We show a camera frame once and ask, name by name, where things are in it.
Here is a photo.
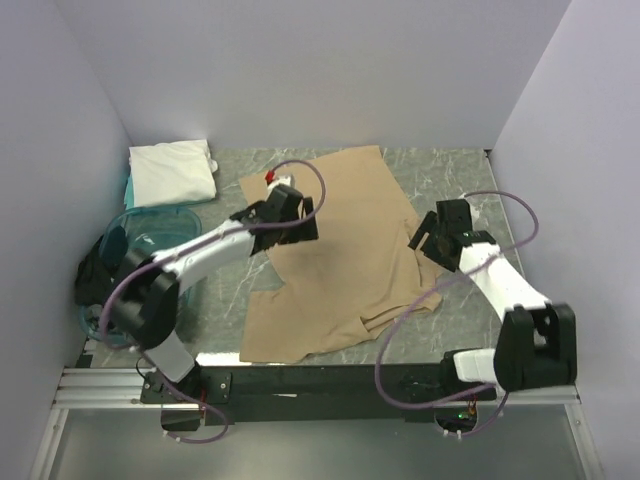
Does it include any beige t shirt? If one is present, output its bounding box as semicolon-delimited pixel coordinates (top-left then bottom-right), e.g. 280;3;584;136
240;146;441;363

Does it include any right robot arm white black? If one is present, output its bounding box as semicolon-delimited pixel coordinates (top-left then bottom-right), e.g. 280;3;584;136
409;198;577;399

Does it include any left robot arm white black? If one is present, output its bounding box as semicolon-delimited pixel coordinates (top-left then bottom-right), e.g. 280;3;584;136
100;185;325;402

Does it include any folded white t shirt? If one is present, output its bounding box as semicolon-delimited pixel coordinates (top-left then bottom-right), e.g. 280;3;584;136
129;139;218;207

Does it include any teal transparent plastic basket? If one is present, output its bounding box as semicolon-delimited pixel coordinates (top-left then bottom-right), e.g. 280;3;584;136
77;206;202;341

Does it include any folded teal t shirt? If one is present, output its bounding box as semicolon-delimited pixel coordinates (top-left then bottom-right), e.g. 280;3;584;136
123;175;135;210

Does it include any black base beam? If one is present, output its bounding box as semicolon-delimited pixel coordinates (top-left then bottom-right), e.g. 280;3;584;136
139;363;499;434

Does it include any black t shirt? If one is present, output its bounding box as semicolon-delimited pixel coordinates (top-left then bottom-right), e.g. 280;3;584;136
74;237;122;306

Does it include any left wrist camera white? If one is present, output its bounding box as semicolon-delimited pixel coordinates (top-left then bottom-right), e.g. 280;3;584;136
265;170;295;192

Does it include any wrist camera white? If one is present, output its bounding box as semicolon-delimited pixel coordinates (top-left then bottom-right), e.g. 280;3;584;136
265;170;295;192
460;193;481;223

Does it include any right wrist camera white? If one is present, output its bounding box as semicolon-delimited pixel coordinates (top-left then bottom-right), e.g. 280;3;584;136
460;193;481;223

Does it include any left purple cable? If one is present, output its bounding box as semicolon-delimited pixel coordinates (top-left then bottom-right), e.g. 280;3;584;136
97;158;329;446

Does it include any aluminium rail frame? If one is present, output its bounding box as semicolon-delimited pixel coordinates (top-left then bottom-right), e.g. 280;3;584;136
32;368;604;479

